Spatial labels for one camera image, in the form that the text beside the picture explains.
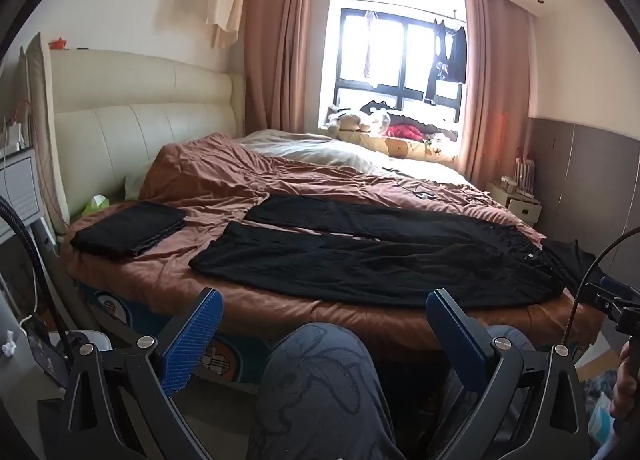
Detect white nightstand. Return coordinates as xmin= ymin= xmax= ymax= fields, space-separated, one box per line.
xmin=487 ymin=180 xmax=543 ymax=228

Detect yellow printed pillow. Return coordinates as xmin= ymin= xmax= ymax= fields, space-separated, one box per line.
xmin=335 ymin=127 xmax=458 ymax=161

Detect black pants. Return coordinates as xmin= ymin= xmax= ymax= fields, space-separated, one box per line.
xmin=189 ymin=194 xmax=571 ymax=310

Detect hanging pink garment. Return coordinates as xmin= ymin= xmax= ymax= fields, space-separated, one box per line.
xmin=364 ymin=10 xmax=379 ymax=78

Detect person's right hand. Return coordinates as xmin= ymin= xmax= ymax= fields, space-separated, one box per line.
xmin=610 ymin=344 xmax=640 ymax=422

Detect dark grey garment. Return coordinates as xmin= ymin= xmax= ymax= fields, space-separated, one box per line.
xmin=387 ymin=109 xmax=458 ymax=141

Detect beige pillow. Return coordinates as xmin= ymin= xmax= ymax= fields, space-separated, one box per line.
xmin=235 ymin=129 xmax=476 ymax=186

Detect green tissue box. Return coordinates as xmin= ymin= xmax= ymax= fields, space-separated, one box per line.
xmin=80 ymin=194 xmax=111 ymax=216

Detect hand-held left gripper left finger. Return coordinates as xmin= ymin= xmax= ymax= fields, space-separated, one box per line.
xmin=62 ymin=287 xmax=224 ymax=460

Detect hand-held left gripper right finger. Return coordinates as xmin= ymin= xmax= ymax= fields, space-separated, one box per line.
xmin=426 ymin=287 xmax=588 ymax=460

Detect blue cartoon bed sheet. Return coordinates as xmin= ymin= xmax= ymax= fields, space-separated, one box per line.
xmin=75 ymin=280 xmax=271 ymax=386

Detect crumpled black garment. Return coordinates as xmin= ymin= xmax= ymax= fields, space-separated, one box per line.
xmin=542 ymin=239 xmax=598 ymax=291

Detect black smartphone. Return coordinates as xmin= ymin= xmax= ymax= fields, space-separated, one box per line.
xmin=27 ymin=317 xmax=68 ymax=391

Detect black charging cable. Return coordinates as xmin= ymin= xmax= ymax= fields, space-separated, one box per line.
xmin=382 ymin=167 xmax=451 ymax=198

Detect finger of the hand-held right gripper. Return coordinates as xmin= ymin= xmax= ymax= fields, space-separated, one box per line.
xmin=585 ymin=276 xmax=640 ymax=314

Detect grey nightstand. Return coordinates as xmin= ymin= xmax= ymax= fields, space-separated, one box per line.
xmin=0 ymin=145 xmax=41 ymax=241

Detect cream padded headboard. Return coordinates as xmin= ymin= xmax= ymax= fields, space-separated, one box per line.
xmin=47 ymin=48 xmax=248 ymax=236

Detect brown blanket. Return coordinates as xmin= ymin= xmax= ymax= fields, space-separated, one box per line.
xmin=62 ymin=133 xmax=601 ymax=356

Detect red garment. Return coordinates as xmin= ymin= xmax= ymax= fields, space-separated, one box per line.
xmin=382 ymin=123 xmax=426 ymax=141

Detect beige plush toy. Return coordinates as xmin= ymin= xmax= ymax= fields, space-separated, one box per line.
xmin=322 ymin=108 xmax=363 ymax=134

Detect light blue patterned cloth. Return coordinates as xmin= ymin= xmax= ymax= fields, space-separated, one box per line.
xmin=580 ymin=375 xmax=631 ymax=446

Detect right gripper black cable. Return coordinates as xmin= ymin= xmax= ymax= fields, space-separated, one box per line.
xmin=562 ymin=227 xmax=640 ymax=346

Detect folded black garment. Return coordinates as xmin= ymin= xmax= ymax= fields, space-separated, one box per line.
xmin=69 ymin=201 xmax=188 ymax=261

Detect hanging black clothes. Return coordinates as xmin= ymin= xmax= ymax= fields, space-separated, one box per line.
xmin=424 ymin=15 xmax=468 ymax=104

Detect white plush toy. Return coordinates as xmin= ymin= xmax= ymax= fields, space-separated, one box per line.
xmin=360 ymin=109 xmax=393 ymax=134

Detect window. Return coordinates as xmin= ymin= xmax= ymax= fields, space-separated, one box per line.
xmin=320 ymin=0 xmax=468 ymax=141

